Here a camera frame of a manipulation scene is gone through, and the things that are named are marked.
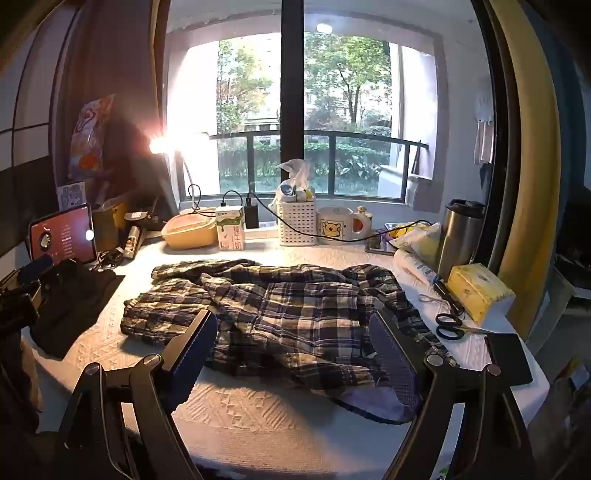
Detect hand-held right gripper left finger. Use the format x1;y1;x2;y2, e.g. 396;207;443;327
58;310;218;480

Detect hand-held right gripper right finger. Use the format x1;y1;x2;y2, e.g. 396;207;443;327
369;310;539;480

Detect plaid flannel shirt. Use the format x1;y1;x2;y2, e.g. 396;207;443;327
121;259;455;424

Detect person's left forearm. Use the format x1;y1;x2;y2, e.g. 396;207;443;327
18;335;45;414

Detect black folded cloth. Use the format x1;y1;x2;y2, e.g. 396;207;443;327
31;261;126;361

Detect black scissors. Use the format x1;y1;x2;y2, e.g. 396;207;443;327
435;313;496;341

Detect tablet with orange screen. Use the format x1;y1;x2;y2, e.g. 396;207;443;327
28;204;99;266

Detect black comb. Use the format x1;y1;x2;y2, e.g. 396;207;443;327
433;279;465;317

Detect white tube bottle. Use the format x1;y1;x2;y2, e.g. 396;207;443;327
393;249;445;288

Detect white box with bear print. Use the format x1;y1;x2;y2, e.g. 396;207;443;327
57;181;87;212

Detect yellow tissue pack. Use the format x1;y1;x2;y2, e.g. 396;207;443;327
447;263;516;324

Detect yellow lunch box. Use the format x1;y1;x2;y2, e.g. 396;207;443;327
161;213;219;250

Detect small spray can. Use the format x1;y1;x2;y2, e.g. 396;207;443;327
122;226;142;259

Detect yellow plastic bag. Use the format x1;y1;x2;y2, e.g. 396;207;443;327
390;223;445;273

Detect green and white milk carton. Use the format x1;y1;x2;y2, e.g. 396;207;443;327
215;205;246;251

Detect steel tumbler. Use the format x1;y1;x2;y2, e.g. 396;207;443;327
436;199;486;280

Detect black device with white label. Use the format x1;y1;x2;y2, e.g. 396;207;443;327
124;210;161;232

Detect white mug with bear print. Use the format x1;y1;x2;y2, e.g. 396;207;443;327
317;206;371;246

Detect black power adapter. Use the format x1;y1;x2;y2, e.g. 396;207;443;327
244;194;260;230

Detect white perforated basket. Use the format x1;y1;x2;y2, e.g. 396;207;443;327
276;198;317;246

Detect colourful snack bag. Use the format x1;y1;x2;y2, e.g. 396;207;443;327
68;95;116;182

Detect crumpled white plastic bag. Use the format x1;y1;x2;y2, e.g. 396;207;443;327
276;158;315;191

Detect white desk lamp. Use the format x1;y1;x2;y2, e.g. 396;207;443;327
148;129;211;215

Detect black balcony railing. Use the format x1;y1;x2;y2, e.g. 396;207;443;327
209;130;430;199

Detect dark curtain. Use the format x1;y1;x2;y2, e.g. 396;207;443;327
48;0;174;217

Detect hanging white clothes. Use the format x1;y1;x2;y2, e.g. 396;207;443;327
474;87;496;165

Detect black cable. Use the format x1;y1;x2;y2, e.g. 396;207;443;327
187;184;432;241

